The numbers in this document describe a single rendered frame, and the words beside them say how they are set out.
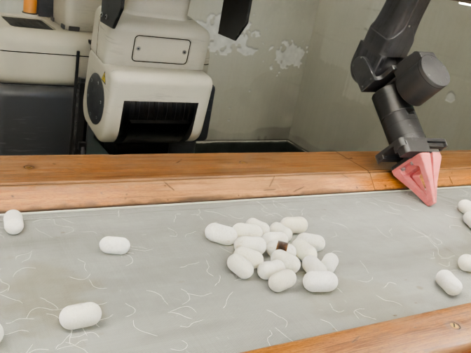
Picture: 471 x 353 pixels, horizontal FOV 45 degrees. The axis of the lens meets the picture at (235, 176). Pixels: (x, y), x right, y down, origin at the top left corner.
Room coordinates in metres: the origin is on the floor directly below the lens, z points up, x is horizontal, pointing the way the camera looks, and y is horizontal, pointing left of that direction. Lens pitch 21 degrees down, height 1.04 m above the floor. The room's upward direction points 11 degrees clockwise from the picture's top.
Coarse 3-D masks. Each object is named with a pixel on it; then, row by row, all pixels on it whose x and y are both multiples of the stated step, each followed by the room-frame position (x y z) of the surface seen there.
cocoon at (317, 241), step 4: (300, 236) 0.60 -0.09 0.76; (304, 236) 0.60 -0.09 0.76; (308, 236) 0.60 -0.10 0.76; (312, 236) 0.60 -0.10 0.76; (316, 236) 0.61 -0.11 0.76; (320, 236) 0.61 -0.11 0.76; (308, 240) 0.60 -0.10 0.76; (312, 240) 0.60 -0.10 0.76; (316, 240) 0.60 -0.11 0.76; (320, 240) 0.60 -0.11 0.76; (324, 240) 0.61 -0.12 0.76; (312, 244) 0.60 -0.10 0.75; (316, 244) 0.60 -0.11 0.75; (320, 244) 0.60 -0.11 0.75; (324, 244) 0.60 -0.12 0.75; (316, 248) 0.60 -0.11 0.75; (320, 248) 0.60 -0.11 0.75
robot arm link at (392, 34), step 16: (400, 0) 0.94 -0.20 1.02; (416, 0) 0.93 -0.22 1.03; (384, 16) 0.96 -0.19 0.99; (400, 16) 0.94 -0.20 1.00; (416, 16) 0.94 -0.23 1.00; (368, 32) 0.97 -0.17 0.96; (384, 32) 0.95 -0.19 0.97; (400, 32) 0.94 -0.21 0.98; (368, 48) 0.97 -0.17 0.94; (384, 48) 0.94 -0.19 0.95; (400, 48) 0.96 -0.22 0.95; (352, 64) 0.99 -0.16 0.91; (384, 64) 0.96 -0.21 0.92
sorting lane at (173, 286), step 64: (384, 192) 0.85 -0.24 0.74; (448, 192) 0.92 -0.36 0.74; (0, 256) 0.47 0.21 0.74; (64, 256) 0.49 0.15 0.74; (128, 256) 0.51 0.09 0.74; (192, 256) 0.54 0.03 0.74; (320, 256) 0.60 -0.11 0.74; (384, 256) 0.63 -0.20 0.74; (448, 256) 0.66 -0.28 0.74; (0, 320) 0.38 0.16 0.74; (128, 320) 0.41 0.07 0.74; (192, 320) 0.43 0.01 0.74; (256, 320) 0.45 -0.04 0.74; (320, 320) 0.47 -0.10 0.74; (384, 320) 0.49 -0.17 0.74
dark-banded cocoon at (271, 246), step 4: (276, 240) 0.58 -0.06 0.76; (268, 244) 0.57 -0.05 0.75; (272, 244) 0.57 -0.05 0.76; (276, 244) 0.57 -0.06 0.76; (288, 244) 0.57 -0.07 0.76; (268, 248) 0.57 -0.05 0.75; (272, 248) 0.57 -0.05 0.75; (288, 248) 0.57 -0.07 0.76; (292, 248) 0.57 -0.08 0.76; (268, 252) 0.57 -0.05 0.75; (272, 252) 0.57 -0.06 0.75; (288, 252) 0.56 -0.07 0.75; (292, 252) 0.56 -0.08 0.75
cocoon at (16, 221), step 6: (12, 210) 0.53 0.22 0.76; (6, 216) 0.52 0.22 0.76; (12, 216) 0.52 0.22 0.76; (18, 216) 0.52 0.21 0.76; (6, 222) 0.51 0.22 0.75; (12, 222) 0.51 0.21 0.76; (18, 222) 0.51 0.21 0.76; (6, 228) 0.51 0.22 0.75; (12, 228) 0.51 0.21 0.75; (18, 228) 0.51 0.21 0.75; (12, 234) 0.51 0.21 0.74
